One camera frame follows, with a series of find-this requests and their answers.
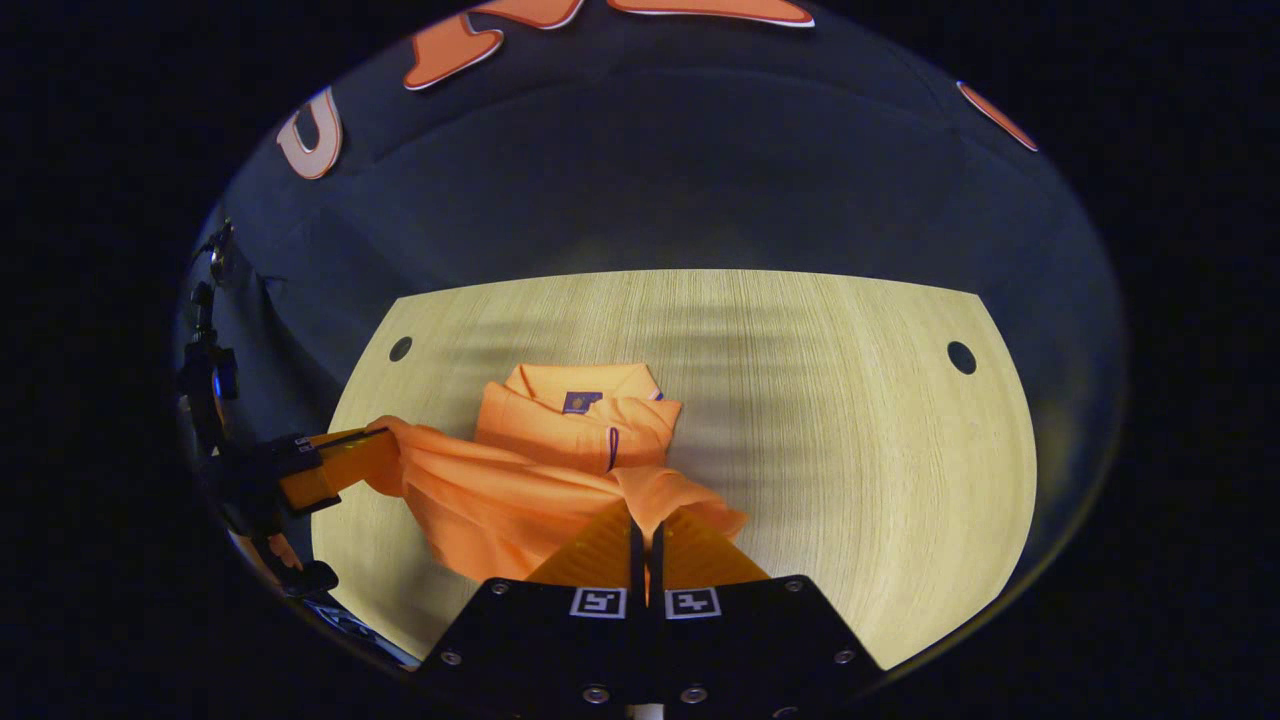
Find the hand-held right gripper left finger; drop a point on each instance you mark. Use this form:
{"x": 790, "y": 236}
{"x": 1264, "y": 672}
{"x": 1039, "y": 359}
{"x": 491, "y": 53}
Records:
{"x": 610, "y": 560}

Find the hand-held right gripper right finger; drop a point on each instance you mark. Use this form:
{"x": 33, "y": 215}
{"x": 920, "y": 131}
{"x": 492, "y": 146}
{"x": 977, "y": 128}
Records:
{"x": 690, "y": 560}

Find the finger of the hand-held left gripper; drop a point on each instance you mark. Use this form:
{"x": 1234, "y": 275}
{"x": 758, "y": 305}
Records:
{"x": 340, "y": 465}

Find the orange T-shirt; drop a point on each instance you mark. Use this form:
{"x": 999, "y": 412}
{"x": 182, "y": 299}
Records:
{"x": 500, "y": 500}

